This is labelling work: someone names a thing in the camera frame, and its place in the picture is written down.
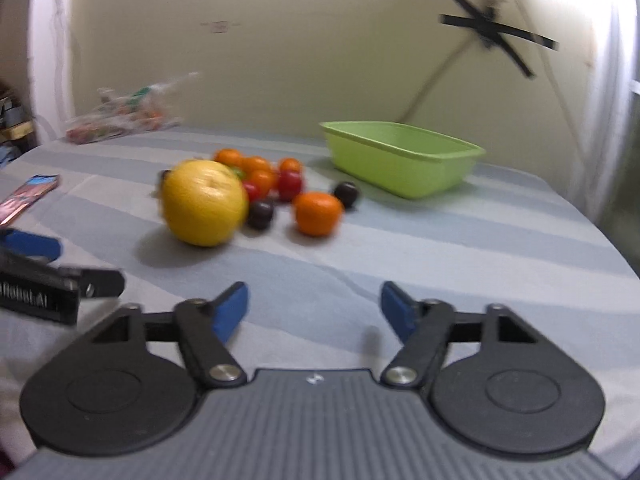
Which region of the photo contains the large yellow grapefruit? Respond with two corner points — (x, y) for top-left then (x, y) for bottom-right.
(160, 159), (248, 248)

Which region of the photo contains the dark plum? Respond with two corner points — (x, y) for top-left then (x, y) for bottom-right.
(246, 200), (274, 231)
(332, 181), (360, 210)

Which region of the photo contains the orange tangerine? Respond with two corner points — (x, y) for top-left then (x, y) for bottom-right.
(278, 157), (304, 174)
(292, 192), (344, 237)
(213, 148), (244, 169)
(241, 156), (272, 174)
(247, 169), (279, 198)

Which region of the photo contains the red tomato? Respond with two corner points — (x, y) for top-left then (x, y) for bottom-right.
(277, 171), (304, 203)

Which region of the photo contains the smartphone with colourful screen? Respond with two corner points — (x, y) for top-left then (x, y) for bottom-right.
(0, 174), (61, 228)

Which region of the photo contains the striped blue bed sheet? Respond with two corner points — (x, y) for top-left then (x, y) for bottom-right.
(1, 128), (639, 476)

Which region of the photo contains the clear plastic snack bag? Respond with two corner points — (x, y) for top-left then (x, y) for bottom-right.
(65, 72), (200, 145)

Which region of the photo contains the green plastic basin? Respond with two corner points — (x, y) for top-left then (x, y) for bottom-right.
(321, 122), (486, 200)

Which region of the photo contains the black tape cross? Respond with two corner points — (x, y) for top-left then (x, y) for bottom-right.
(439, 0), (559, 79)

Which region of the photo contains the small wall sticker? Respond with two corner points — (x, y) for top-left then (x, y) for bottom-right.
(200, 20), (240, 35)

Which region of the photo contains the beige cable on wall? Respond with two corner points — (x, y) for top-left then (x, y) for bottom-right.
(399, 0), (501, 124)

